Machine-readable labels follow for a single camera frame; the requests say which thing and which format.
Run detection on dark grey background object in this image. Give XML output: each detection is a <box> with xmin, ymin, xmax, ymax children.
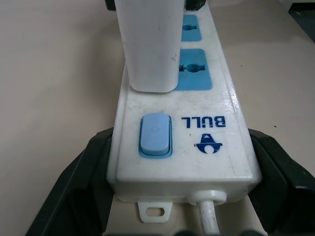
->
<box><xmin>288</xmin><ymin>0</ymin><xmax>315</xmax><ymax>43</ymax></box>

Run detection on white charger block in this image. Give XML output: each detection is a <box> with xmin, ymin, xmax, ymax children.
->
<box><xmin>115</xmin><ymin>0</ymin><xmax>186</xmax><ymax>94</ymax></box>

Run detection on white power strip cable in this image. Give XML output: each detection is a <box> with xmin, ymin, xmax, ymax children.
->
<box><xmin>199</xmin><ymin>199</ymin><xmax>221</xmax><ymax>236</ymax></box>

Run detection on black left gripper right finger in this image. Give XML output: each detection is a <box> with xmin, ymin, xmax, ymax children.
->
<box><xmin>248</xmin><ymin>129</ymin><xmax>315</xmax><ymax>236</ymax></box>

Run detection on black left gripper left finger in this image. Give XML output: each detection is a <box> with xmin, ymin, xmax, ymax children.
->
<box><xmin>24</xmin><ymin>129</ymin><xmax>118</xmax><ymax>236</ymax></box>

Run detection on white power strip blue sockets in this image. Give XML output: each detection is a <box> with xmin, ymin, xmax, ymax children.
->
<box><xmin>105</xmin><ymin>0</ymin><xmax>263</xmax><ymax>223</ymax></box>

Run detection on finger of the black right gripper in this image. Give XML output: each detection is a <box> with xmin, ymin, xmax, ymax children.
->
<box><xmin>184</xmin><ymin>0</ymin><xmax>206</xmax><ymax>12</ymax></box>
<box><xmin>104</xmin><ymin>0</ymin><xmax>119</xmax><ymax>11</ymax></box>

